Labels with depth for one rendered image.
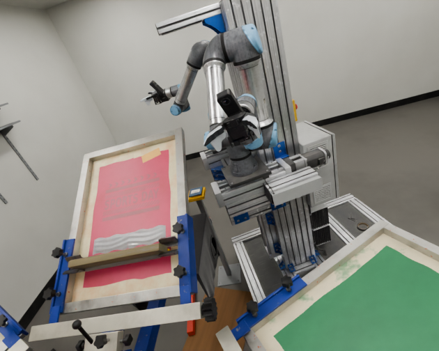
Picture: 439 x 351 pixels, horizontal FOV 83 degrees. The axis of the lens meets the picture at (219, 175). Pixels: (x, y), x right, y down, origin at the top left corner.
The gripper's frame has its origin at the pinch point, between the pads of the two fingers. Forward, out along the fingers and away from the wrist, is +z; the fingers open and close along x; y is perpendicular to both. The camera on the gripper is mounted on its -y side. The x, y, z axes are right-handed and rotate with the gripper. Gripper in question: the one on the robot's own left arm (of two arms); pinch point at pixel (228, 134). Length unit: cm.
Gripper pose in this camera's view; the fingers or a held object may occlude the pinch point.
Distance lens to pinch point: 64.0
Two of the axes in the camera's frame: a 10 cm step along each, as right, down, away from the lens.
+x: -8.9, 2.5, 3.8
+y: 4.1, 8.1, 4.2
